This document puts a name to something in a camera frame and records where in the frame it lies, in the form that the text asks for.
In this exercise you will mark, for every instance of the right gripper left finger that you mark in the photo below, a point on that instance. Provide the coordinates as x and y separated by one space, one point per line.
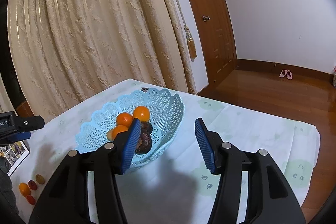
65 197

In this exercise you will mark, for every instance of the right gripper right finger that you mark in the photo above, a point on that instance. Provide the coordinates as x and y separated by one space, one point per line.
270 198

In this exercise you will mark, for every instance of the red cherry tomato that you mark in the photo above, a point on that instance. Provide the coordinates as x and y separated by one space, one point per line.
30 199
32 185

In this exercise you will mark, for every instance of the orange tangerine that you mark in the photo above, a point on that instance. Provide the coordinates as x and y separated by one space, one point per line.
142 113
24 189
118 129
124 119

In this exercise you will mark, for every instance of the small green-brown fruit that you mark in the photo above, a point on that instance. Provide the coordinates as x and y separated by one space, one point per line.
109 135

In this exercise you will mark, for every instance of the dark brown passion fruit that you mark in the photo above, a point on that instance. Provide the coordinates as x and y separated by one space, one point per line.
146 128

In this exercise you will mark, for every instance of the tan longan fruit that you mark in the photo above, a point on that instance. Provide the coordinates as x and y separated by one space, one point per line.
40 179

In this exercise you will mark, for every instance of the white patterned tablecloth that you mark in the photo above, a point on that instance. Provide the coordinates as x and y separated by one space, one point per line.
177 187

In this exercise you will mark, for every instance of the beige patterned curtain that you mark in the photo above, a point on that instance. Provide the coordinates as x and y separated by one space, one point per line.
66 51

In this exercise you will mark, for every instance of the pink slippers pair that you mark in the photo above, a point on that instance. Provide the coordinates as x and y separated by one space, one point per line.
286 73

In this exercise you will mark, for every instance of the light blue lattice basket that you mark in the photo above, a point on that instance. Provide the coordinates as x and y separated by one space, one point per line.
166 114

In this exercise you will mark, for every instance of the curtain tieback tassel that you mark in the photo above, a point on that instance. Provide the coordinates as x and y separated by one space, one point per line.
189 37

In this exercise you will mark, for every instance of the brown wooden door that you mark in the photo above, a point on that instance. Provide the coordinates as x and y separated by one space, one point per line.
217 38

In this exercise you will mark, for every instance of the metal door knob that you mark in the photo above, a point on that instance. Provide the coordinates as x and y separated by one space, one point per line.
205 18

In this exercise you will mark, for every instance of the photo collage frame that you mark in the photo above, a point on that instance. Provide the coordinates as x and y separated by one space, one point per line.
14 153

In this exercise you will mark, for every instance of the colourful object at wall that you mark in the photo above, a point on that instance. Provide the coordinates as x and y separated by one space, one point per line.
334 77

